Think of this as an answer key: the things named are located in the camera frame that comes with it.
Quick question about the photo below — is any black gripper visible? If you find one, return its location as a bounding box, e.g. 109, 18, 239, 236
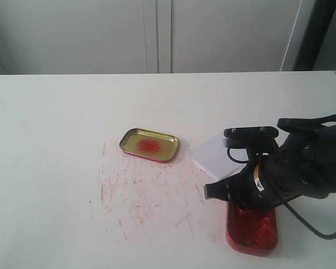
204, 124, 336, 209

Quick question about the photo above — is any red ink tin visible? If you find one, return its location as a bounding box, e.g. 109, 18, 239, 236
226, 203, 278, 257

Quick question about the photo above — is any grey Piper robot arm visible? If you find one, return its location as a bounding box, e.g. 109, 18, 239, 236
204, 114, 336, 210

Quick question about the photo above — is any white paper pad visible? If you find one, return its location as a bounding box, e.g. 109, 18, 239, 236
187, 133, 245, 181

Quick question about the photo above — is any gold tin lid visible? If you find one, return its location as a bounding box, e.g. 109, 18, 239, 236
119, 128, 180, 163

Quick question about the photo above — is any white cabinet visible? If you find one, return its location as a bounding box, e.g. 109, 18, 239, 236
0, 1, 314, 75

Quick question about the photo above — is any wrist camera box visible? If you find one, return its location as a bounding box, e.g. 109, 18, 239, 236
223, 126, 279, 149

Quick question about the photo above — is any black cable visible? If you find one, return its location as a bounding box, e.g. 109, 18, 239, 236
226, 145, 336, 241

